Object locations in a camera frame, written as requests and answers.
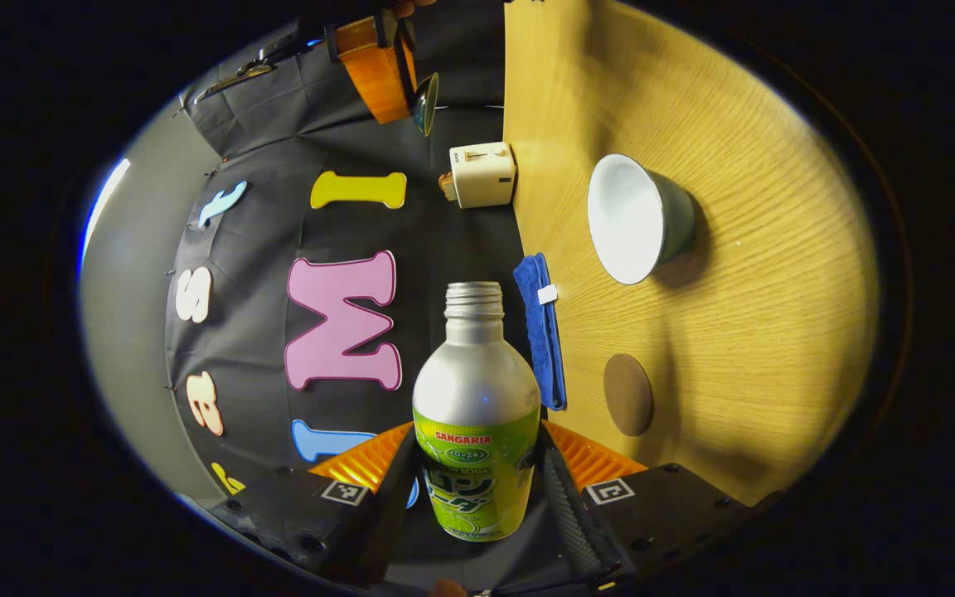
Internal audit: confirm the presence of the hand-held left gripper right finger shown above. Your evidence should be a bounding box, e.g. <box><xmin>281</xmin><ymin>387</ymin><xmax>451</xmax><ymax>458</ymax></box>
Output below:
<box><xmin>537</xmin><ymin>419</ymin><xmax>777</xmax><ymax>590</ymax></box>

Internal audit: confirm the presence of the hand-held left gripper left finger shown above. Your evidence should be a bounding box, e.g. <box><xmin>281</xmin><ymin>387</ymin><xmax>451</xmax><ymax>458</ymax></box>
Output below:
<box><xmin>196</xmin><ymin>421</ymin><xmax>424</xmax><ymax>594</ymax></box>

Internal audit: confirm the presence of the blue teacup lid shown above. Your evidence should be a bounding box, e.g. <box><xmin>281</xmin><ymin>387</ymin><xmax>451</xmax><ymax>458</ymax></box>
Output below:
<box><xmin>409</xmin><ymin>72</ymin><xmax>440</xmax><ymax>138</ymax></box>

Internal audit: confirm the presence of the round brown coaster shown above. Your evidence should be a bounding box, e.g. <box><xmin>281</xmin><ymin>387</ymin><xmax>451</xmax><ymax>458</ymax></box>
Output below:
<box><xmin>604</xmin><ymin>354</ymin><xmax>654</xmax><ymax>437</ymax></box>

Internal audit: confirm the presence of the silver green water bottle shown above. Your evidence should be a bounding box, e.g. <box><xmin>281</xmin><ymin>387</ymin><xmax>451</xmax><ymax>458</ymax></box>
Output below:
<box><xmin>412</xmin><ymin>281</ymin><xmax>541</xmax><ymax>542</ymax></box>

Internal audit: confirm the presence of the white-rimmed teacup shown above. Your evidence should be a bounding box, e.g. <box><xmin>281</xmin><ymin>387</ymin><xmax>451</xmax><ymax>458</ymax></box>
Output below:
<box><xmin>587</xmin><ymin>153</ymin><xmax>698</xmax><ymax>285</ymax></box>

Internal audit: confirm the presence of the white toaster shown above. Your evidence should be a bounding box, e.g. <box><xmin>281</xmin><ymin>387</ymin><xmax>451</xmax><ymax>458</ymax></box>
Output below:
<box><xmin>449</xmin><ymin>142</ymin><xmax>518</xmax><ymax>209</ymax></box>

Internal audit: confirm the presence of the blue folded towel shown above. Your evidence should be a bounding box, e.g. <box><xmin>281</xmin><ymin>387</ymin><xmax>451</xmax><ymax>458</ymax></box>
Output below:
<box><xmin>514</xmin><ymin>253</ymin><xmax>567</xmax><ymax>411</ymax></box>

